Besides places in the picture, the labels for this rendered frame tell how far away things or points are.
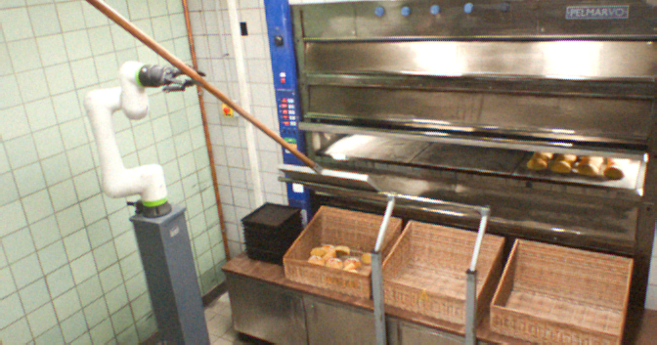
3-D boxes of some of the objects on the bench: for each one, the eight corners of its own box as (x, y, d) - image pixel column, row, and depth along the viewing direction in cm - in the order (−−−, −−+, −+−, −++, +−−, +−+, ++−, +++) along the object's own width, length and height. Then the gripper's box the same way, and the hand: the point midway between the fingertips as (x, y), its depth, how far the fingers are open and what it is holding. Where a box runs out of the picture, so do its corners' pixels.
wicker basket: (513, 281, 301) (515, 237, 291) (629, 306, 272) (635, 257, 262) (487, 332, 263) (488, 282, 253) (618, 366, 234) (625, 313, 224)
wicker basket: (325, 242, 363) (321, 204, 353) (405, 258, 334) (403, 218, 325) (284, 280, 324) (278, 238, 314) (370, 301, 296) (367, 256, 286)
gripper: (170, 63, 220) (215, 64, 208) (156, 99, 216) (201, 102, 204) (157, 53, 213) (202, 54, 201) (143, 90, 209) (188, 93, 198)
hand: (196, 77), depth 204 cm, fingers closed on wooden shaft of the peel, 3 cm apart
